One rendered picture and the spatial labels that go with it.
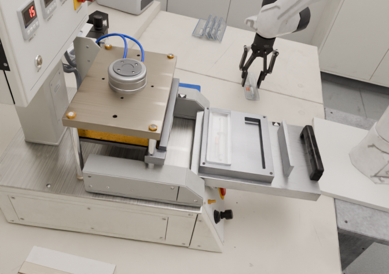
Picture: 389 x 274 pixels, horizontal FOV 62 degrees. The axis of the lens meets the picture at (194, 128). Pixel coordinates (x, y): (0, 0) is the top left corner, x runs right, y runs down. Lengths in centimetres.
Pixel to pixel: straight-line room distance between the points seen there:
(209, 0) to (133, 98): 265
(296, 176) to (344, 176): 39
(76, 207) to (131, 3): 112
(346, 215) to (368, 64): 212
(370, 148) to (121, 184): 79
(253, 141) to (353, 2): 212
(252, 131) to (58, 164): 47
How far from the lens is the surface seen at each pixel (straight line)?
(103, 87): 69
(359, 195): 113
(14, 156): 84
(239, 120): 83
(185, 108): 87
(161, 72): 74
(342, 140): 128
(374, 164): 118
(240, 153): 75
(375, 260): 206
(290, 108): 135
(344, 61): 302
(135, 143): 67
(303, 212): 102
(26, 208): 85
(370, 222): 111
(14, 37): 54
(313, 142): 83
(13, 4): 54
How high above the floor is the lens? 153
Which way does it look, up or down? 43 degrees down
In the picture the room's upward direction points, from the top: 11 degrees clockwise
